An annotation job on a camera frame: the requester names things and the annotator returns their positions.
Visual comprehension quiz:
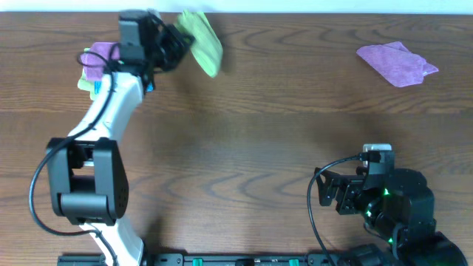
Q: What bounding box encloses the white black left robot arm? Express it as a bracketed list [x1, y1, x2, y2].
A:
[39, 10, 196, 265]

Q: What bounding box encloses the purple folded cloth on stack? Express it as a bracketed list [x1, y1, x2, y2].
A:
[81, 42, 120, 81]

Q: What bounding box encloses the light green cloth under stack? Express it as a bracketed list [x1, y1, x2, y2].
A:
[78, 66, 99, 100]

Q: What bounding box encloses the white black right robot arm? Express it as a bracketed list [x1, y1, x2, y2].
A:
[308, 150, 467, 266]

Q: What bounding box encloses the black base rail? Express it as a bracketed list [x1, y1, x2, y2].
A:
[57, 252, 432, 266]

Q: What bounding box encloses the green microfiber cloth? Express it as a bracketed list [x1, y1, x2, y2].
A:
[174, 10, 223, 78]

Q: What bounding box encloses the loose purple cloth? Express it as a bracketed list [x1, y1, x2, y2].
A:
[356, 41, 439, 88]

